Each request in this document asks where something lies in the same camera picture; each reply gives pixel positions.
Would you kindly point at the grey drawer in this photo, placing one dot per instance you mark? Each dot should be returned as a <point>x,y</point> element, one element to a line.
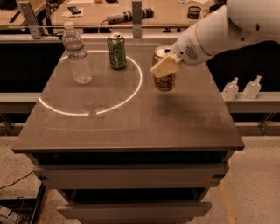
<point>131,176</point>
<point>135,212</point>

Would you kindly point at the clear plastic water bottle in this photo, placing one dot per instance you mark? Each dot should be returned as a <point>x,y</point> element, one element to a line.
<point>76,54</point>

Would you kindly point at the grey cabinet with drawers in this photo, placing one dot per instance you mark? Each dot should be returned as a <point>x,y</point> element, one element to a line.
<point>120,118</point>

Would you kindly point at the metal rail bracket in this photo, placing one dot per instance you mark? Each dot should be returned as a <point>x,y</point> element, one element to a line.
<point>30,18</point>
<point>137,18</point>

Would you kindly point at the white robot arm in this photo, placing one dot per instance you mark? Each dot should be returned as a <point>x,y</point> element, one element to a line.
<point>237,24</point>

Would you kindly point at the small clear bottle right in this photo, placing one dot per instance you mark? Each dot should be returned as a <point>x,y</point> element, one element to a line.
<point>252,88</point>

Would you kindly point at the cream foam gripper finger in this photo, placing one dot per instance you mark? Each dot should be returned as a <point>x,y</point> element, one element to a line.
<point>169,64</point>

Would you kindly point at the upper grey drawer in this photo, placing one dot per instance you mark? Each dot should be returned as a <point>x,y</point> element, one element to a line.
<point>131,176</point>

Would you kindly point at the orange LaCroix can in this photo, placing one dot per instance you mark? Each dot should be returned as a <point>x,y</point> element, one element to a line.
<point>165,83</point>

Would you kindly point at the lower grey drawer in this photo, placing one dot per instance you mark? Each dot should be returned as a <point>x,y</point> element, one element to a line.
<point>135,212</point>

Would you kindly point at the small clear bottle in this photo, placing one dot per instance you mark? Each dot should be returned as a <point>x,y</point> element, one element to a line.
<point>252,88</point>
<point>231,89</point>

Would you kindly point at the black smartphone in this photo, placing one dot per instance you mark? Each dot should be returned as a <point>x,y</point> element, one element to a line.
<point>74,10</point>

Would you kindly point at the metal rail bracket middle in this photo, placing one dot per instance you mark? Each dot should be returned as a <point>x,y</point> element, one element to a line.
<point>137,18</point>

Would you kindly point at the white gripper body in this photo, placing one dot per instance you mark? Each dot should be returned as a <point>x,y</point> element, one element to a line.
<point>189,49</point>

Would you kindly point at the black floor crate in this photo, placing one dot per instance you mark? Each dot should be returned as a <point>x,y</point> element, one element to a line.
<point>21,210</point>

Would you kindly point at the small clear bottle left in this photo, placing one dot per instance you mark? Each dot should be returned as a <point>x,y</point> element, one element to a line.
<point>231,89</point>

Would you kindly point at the metal rail bracket left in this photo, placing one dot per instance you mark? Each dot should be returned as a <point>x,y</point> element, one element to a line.
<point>30,18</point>

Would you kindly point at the green soda can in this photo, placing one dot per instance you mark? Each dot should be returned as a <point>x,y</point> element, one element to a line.
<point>116,50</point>

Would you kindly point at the black mesh pen cup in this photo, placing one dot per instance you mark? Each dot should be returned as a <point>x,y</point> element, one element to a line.
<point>193,12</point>

